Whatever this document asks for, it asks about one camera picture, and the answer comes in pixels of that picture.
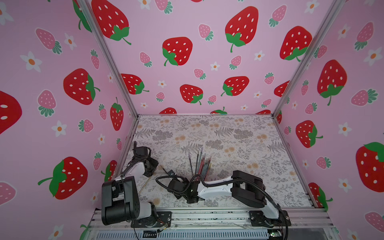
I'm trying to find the yellow pencil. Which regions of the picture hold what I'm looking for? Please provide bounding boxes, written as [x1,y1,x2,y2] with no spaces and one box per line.
[139,176,152,196]

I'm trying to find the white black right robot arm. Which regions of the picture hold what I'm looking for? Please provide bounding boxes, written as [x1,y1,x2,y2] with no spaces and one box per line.
[156,171,292,228]

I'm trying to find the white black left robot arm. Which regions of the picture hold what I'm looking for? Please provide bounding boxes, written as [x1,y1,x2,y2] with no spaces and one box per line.
[102,156,159,227]

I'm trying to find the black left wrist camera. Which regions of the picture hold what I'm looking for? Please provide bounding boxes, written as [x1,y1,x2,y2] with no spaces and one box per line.
[133,146,151,158]

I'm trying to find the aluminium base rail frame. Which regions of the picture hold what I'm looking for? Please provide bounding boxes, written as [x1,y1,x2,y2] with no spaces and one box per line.
[82,208,341,240]

